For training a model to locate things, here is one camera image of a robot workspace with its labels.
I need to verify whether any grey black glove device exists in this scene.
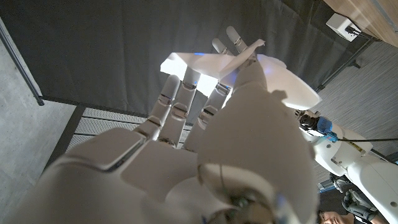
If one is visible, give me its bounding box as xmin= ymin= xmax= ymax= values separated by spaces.
xmin=341 ymin=189 xmax=379 ymax=222

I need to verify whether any white mailer package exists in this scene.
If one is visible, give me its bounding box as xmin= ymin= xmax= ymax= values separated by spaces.
xmin=160 ymin=39 xmax=323 ymax=111

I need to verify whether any black power strip cable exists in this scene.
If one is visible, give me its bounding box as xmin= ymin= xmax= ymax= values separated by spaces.
xmin=346 ymin=26 xmax=374 ymax=40

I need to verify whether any black backdrop stand pole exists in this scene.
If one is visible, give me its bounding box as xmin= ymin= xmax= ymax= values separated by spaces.
xmin=315 ymin=37 xmax=377 ymax=93
xmin=0 ymin=23 xmax=44 ymax=106

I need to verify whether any person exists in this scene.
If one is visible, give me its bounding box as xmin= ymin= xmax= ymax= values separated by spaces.
xmin=317 ymin=210 xmax=392 ymax=224

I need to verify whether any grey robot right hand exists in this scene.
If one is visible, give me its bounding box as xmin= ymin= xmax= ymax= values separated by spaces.
xmin=6 ymin=26 xmax=321 ymax=224

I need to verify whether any white power strip box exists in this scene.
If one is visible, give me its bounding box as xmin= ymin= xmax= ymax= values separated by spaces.
xmin=325 ymin=12 xmax=363 ymax=43

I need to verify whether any black backdrop curtain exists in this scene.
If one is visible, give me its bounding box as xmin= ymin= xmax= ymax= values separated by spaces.
xmin=0 ymin=0 xmax=374 ymax=116

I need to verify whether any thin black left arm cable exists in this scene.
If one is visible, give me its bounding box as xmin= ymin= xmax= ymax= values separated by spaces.
xmin=337 ymin=138 xmax=398 ymax=143

